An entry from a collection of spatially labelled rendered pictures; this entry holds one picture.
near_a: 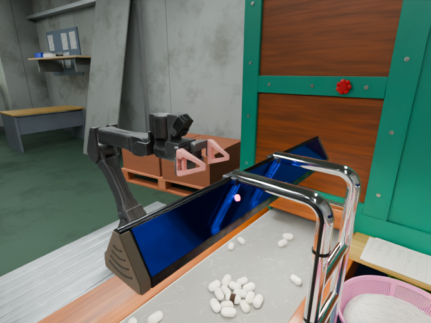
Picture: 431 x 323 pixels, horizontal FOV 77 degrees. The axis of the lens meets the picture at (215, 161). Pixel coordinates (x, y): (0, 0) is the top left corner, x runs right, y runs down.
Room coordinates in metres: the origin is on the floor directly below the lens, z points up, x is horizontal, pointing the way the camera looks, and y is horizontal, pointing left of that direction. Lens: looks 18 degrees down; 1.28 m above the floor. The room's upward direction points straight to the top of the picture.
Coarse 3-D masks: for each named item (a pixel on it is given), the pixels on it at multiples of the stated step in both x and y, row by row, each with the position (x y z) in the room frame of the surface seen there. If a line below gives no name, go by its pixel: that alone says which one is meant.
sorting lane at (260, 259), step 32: (256, 224) 0.89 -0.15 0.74; (288, 224) 0.89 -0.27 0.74; (224, 256) 0.70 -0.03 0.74; (256, 256) 0.70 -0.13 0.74; (288, 256) 0.70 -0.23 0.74; (192, 288) 0.57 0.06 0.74; (256, 288) 0.57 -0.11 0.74; (288, 288) 0.57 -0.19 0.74; (128, 320) 0.47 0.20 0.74; (160, 320) 0.47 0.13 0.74; (192, 320) 0.47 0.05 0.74; (224, 320) 0.47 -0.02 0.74; (256, 320) 0.47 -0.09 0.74; (288, 320) 0.47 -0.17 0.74
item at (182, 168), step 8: (176, 152) 0.61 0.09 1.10; (184, 152) 0.61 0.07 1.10; (176, 160) 0.61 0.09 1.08; (184, 160) 0.62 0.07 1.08; (192, 160) 0.60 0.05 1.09; (200, 160) 0.60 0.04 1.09; (176, 168) 0.62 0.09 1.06; (184, 168) 0.62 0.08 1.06; (192, 168) 0.66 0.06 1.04; (200, 168) 0.59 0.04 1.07
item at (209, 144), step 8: (192, 144) 0.68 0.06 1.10; (200, 144) 0.69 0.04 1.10; (208, 144) 0.71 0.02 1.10; (216, 144) 0.70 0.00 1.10; (192, 152) 0.68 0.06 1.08; (208, 152) 0.71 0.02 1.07; (224, 152) 0.67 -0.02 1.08; (208, 160) 0.71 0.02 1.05; (216, 160) 0.69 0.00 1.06; (224, 160) 0.67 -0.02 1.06
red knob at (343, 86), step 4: (344, 80) 0.84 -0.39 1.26; (348, 80) 0.84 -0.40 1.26; (340, 84) 0.85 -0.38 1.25; (344, 84) 0.84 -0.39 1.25; (348, 84) 0.84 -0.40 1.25; (336, 88) 0.86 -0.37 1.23; (340, 88) 0.85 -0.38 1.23; (344, 88) 0.84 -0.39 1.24; (348, 88) 0.83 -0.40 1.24; (340, 92) 0.85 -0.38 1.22; (344, 92) 0.84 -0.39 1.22
